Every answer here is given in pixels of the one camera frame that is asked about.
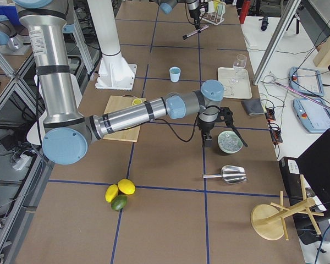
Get bamboo cutting board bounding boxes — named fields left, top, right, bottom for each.
left=103, top=95, right=146, bottom=142

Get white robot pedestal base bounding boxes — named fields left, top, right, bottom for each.
left=88, top=0, right=137, bottom=91

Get white chair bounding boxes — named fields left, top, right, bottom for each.
left=26, top=120, right=45, bottom=145

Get wooden cup tree stand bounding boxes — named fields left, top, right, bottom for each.
left=250, top=174, right=324, bottom=240

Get clear wine glass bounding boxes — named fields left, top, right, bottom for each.
left=230, top=54, right=247, bottom=84

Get grey folded cloth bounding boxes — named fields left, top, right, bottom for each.
left=241, top=98, right=266, bottom=116

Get aluminium frame post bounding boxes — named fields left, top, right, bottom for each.
left=252, top=0, right=301, bottom=85

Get light blue cup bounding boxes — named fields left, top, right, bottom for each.
left=169, top=67, right=181, bottom=83

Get teach pendant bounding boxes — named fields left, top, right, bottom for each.
left=293, top=98, right=330, bottom=134
left=289, top=67, right=325, bottom=96

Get black computer monitor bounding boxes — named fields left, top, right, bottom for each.
left=279, top=129, right=330, bottom=232

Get green bowl of ice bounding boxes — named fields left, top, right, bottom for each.
left=217, top=131, right=243, bottom=154

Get green lime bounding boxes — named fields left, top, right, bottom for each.
left=111, top=194, right=128, bottom=211

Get black power strip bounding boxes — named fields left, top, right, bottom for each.
left=265, top=107, right=283, bottom=145

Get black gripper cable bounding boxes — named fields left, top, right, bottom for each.
left=162, top=112, right=202, bottom=143

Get steel muddler black tip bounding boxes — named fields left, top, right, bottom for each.
left=182, top=25, right=209, bottom=40

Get cream bear tray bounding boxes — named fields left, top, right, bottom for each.
left=217, top=67, right=252, bottom=99

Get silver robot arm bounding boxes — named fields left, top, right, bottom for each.
left=153, top=0, right=201, bottom=30
left=15, top=1, right=234, bottom=164

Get white cup rack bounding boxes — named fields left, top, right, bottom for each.
left=200, top=0, right=226, bottom=25

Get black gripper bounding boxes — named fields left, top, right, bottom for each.
left=197, top=106, right=248, bottom=147
left=189, top=8, right=201, bottom=30

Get upper teach pendant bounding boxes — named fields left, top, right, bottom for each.
left=289, top=67, right=325, bottom=96

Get lower teach pendant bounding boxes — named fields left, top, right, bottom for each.
left=293, top=98, right=330, bottom=134

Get yellow whole lemon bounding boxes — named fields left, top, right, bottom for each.
left=117, top=179, right=136, bottom=195

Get steel ice scoop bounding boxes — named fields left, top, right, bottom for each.
left=203, top=165, right=247, bottom=184

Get yellow lemon slices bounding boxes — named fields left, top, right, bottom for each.
left=131, top=98, right=143, bottom=106

